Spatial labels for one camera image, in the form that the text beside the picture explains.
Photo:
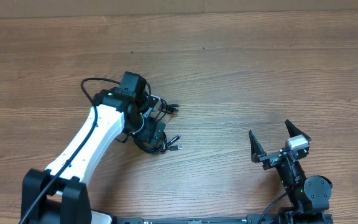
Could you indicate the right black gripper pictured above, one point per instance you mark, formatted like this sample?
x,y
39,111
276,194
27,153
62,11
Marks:
x,y
271,159

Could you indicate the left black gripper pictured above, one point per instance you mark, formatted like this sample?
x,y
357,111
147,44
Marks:
x,y
145,132

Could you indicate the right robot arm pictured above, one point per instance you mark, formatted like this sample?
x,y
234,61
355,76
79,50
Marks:
x,y
305,199

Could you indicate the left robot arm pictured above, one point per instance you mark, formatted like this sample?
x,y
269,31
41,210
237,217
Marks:
x,y
59,193

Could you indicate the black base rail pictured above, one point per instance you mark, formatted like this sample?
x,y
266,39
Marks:
x,y
194,220

